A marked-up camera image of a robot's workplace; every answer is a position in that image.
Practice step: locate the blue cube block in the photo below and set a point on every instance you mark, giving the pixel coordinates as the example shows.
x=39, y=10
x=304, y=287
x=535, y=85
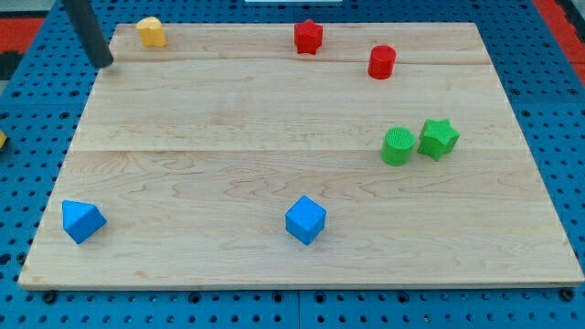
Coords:
x=305, y=220

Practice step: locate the red star block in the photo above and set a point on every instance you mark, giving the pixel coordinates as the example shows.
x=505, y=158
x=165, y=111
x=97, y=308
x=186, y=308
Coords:
x=308, y=37

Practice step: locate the blue triangular prism block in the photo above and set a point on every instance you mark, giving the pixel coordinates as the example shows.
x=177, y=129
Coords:
x=80, y=220

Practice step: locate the yellow block at left edge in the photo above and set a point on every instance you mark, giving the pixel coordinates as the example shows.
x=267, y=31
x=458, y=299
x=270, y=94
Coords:
x=3, y=139

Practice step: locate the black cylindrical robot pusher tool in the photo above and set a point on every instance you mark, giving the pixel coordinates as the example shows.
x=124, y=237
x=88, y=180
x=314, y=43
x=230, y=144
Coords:
x=88, y=29

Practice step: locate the green cylinder block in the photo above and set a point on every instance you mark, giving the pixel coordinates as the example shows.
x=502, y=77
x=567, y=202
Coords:
x=397, y=146

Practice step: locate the light wooden board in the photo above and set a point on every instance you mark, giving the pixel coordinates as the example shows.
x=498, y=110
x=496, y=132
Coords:
x=195, y=151

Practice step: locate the red cylinder block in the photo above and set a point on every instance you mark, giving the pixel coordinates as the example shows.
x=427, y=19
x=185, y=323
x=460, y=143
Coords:
x=381, y=62

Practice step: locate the yellow heart block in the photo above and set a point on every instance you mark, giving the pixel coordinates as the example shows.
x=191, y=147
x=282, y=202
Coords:
x=151, y=32

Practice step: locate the green star block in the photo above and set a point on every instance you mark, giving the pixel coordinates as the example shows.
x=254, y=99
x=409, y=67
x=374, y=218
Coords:
x=437, y=138

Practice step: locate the blue perforated pegboard base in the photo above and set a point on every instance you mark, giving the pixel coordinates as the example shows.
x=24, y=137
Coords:
x=44, y=99

